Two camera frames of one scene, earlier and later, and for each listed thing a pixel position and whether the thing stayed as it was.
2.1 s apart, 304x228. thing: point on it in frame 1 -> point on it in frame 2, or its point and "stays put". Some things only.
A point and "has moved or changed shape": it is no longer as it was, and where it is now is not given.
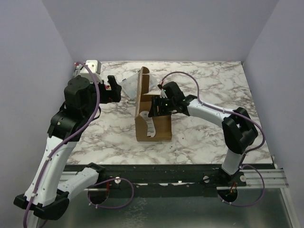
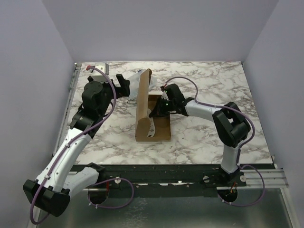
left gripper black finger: (114, 95) -> (123, 90)
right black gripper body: (160, 106) stays put
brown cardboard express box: (162, 124) stays put
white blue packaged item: (150, 125) has moved or changed shape
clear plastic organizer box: (129, 84) stays put
